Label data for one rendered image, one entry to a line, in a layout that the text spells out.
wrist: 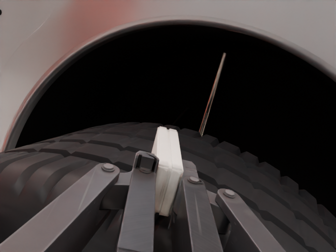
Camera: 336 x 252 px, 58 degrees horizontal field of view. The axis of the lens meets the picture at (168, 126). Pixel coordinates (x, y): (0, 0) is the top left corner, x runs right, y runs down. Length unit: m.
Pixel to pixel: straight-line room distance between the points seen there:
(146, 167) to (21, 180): 0.11
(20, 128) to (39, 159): 0.43
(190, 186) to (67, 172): 0.11
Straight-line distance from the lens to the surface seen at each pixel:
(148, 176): 0.15
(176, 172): 0.16
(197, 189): 0.15
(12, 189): 0.24
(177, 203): 0.16
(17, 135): 0.69
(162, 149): 0.18
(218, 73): 0.71
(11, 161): 0.27
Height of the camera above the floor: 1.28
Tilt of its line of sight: 15 degrees down
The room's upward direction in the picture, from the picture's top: 12 degrees clockwise
